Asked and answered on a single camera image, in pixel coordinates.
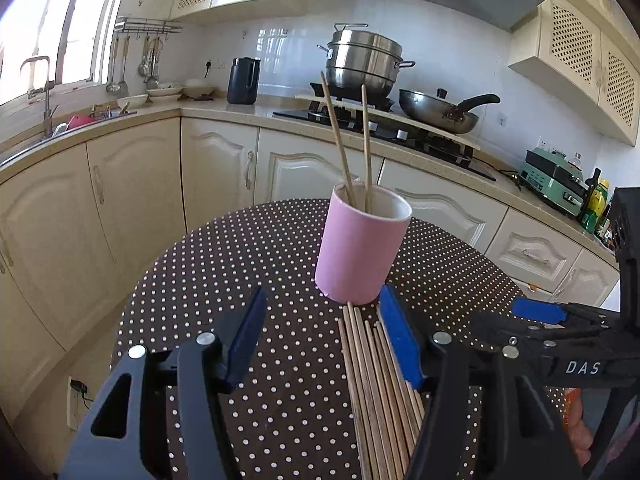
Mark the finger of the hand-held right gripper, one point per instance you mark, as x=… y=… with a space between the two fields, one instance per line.
x=530 y=335
x=540 y=310

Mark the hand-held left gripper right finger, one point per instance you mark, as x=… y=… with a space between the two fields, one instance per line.
x=400 y=335

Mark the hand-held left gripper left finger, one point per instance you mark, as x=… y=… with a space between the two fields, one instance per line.
x=247 y=335

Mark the pile of wooden chopsticks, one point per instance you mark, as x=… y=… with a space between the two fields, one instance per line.
x=370 y=385

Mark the pink cup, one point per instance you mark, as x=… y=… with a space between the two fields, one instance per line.
x=355 y=255

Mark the person's right hand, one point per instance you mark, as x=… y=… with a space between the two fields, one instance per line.
x=582 y=435

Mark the orange plastic bag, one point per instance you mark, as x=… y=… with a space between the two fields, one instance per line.
x=570 y=402

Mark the green yellow bottle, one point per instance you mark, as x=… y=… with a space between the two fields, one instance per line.
x=596 y=205

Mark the dark glass bottle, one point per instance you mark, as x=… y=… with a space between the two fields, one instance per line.
x=594 y=180

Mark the green countertop appliance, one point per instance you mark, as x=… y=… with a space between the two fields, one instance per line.
x=545 y=180

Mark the cream lower kitchen cabinets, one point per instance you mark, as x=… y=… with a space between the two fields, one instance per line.
x=135 y=200

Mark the black gas stove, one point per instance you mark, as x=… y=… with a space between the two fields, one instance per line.
x=435 y=152

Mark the long wooden chopstick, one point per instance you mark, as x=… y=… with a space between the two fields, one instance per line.
x=337 y=135
x=366 y=145

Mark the beige stone countertop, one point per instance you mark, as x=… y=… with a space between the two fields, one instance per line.
x=280 y=110

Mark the stacked white bowls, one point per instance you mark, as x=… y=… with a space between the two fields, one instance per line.
x=199 y=89

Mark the black electric kettle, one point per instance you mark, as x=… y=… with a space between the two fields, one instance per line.
x=242 y=82

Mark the white plates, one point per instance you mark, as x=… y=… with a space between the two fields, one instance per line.
x=164 y=92

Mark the white bowl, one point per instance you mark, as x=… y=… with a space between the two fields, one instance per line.
x=132 y=101

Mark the pink sink item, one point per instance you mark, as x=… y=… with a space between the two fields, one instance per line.
x=80 y=122

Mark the hanging metal skimmer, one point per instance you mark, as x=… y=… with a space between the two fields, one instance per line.
x=152 y=80

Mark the hanging metal spatula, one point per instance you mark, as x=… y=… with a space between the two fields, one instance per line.
x=123 y=87

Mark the steel steamer pot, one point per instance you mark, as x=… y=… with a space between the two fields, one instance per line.
x=362 y=60

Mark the hanging small metal ladle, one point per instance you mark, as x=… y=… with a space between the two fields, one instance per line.
x=144 y=67

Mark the steel sink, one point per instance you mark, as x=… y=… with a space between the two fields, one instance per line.
x=30 y=147

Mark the steel kitchen faucet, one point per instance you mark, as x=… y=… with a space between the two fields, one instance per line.
x=47 y=105

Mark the kitchen window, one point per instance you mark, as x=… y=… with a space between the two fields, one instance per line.
x=60 y=25

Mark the low wall outlet with plug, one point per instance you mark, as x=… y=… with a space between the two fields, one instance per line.
x=76 y=400

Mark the wall socket with plug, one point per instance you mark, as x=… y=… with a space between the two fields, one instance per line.
x=210 y=66

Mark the metal wall utensil rack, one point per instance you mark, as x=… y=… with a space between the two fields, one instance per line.
x=150 y=25

